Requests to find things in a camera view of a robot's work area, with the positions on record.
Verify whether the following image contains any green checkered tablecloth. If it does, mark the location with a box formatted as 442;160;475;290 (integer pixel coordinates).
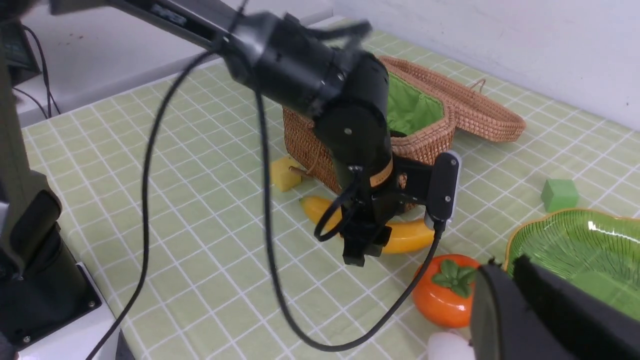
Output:
23;31;639;360

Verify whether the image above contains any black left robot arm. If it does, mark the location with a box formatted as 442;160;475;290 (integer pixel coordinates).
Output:
49;0;448;267

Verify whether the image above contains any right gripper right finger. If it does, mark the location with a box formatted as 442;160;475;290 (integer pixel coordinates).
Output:
513;255;639;360

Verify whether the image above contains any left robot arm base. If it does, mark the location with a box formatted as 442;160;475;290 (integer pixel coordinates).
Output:
0;50;131;360

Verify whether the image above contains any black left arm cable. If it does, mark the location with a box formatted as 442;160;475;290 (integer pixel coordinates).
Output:
85;0;446;360

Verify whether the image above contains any woven wicker basket green lining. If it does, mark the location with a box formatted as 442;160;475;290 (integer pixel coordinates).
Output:
282;55;458;211

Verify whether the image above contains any yellow foam block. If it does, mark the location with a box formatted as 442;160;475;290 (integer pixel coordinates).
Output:
270;155;307;192

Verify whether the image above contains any orange persimmon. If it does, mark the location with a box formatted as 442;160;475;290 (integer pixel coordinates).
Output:
411;254;480;329

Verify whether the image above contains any woven wicker basket lid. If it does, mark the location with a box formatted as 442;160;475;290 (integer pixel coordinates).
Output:
379;55;526;142

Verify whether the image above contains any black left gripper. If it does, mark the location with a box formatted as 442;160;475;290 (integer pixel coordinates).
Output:
340;154;441;267

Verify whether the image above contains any yellow banana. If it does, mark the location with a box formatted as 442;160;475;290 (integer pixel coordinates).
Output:
299;196;434;255

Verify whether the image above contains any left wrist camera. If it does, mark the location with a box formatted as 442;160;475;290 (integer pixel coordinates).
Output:
424;150;462;231

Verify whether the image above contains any white radish with leaves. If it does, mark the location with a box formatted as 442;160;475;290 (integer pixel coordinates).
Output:
426;332;476;360

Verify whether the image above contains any green foam cube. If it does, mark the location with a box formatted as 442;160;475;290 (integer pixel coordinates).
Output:
541;178;580;214

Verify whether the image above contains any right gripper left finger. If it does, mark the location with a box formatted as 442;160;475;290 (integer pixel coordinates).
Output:
470;264;578;360

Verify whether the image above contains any green glass leaf plate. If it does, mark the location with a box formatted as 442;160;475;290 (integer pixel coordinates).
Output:
503;208;640;320

